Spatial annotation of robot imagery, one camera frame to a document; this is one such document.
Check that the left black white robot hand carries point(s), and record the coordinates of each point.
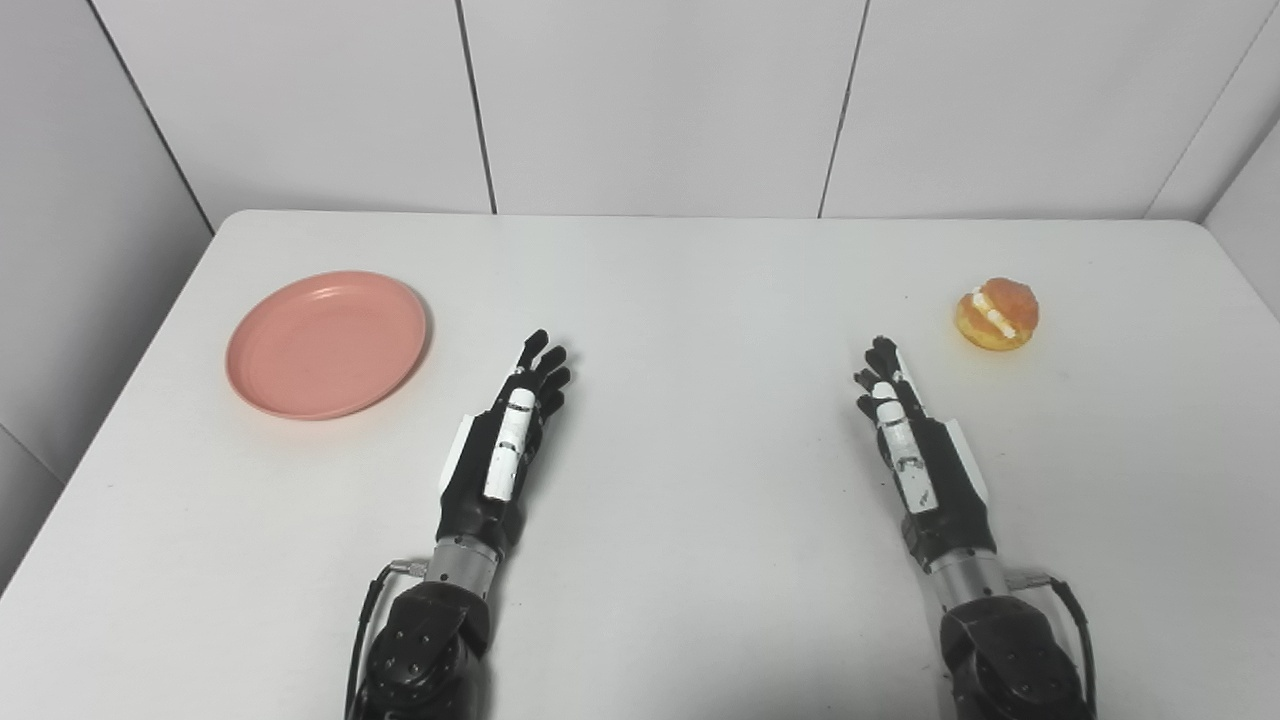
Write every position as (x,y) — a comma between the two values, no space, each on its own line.
(478,490)

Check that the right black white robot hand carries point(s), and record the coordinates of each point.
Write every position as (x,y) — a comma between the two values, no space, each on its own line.
(950,500)

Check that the cream puff pastry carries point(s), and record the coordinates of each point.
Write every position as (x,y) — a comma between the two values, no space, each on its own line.
(1000,315)

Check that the pink round plate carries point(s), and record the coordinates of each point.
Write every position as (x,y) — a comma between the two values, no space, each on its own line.
(325,345)

